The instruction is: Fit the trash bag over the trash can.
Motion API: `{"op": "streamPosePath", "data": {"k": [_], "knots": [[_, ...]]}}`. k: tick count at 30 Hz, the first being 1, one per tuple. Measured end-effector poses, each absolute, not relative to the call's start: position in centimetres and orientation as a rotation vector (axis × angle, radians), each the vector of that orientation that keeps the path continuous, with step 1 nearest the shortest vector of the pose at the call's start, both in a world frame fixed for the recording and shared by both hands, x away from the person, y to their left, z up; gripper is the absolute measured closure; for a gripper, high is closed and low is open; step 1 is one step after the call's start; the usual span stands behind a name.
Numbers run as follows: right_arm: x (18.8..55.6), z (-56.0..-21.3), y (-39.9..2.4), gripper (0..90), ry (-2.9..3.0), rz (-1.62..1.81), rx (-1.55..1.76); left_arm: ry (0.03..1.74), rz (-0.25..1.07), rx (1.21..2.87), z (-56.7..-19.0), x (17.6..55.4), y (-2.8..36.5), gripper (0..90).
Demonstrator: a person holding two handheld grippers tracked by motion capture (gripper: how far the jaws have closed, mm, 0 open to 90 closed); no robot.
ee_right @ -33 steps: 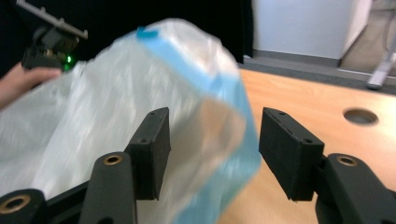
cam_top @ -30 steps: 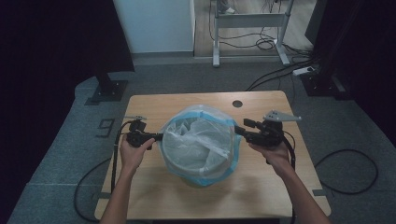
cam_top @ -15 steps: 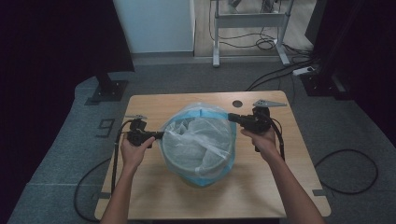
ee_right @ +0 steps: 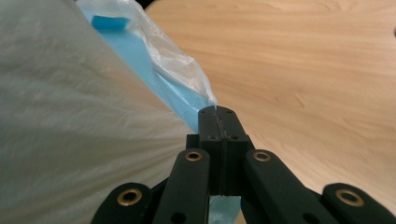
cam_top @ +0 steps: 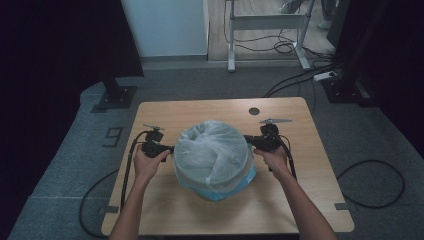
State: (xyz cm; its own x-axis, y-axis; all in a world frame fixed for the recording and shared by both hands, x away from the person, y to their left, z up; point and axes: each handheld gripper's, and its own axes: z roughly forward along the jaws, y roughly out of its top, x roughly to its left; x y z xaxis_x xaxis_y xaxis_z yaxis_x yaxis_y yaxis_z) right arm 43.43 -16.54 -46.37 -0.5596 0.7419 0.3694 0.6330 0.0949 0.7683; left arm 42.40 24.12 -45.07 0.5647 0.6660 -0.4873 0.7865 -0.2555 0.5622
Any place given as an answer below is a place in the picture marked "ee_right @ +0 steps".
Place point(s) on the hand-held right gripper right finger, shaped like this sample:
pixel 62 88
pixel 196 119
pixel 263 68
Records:
pixel 232 137

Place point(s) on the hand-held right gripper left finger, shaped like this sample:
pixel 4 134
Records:
pixel 211 130

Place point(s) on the white plastic bag blue band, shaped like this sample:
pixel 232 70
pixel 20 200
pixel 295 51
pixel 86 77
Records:
pixel 62 109

